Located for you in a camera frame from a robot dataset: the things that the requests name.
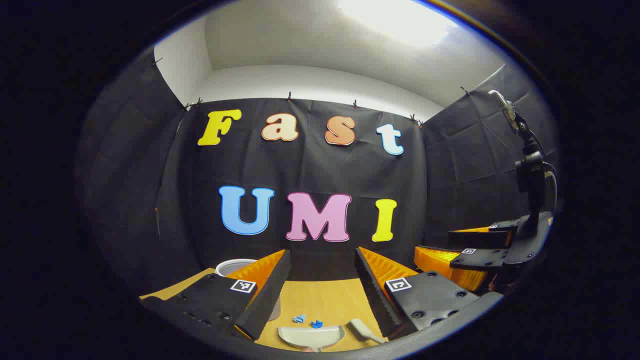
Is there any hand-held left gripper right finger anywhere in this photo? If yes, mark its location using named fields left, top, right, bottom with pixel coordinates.
left=354, top=246, right=503, bottom=341

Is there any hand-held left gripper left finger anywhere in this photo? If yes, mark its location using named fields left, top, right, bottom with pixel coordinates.
left=140, top=249, right=292, bottom=342

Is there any white ribbed garbage bin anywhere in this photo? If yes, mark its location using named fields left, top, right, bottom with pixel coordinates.
left=215, top=258, right=282, bottom=322

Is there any grey dustpan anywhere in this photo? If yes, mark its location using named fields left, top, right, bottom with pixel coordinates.
left=278, top=325, right=347, bottom=353

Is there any small grey broom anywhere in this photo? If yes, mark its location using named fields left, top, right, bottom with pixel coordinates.
left=348, top=318, right=388, bottom=346

